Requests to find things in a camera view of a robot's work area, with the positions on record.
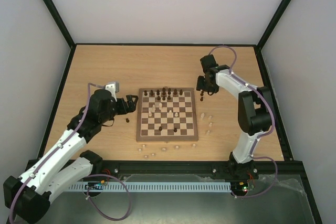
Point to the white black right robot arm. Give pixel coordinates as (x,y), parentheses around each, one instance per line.
(255,111)

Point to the black frame post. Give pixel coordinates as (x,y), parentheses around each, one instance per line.
(59,22)
(273,22)

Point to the light blue cable duct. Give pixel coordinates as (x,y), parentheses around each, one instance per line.
(153,187)

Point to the black frame post right rear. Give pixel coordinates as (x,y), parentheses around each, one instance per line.
(273,22)

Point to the black frame post left rear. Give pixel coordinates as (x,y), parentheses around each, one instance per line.
(59,22)

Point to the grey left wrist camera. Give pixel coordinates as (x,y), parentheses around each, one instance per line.
(113,87)

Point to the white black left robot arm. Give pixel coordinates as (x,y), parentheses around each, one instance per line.
(31,194)

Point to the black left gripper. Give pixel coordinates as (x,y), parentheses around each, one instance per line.
(132,106)

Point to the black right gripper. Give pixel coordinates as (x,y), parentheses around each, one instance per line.
(206,83)

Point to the white pawn on board centre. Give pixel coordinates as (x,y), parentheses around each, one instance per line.
(170,113)

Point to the wooden chess board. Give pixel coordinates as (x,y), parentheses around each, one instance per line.
(180,100)

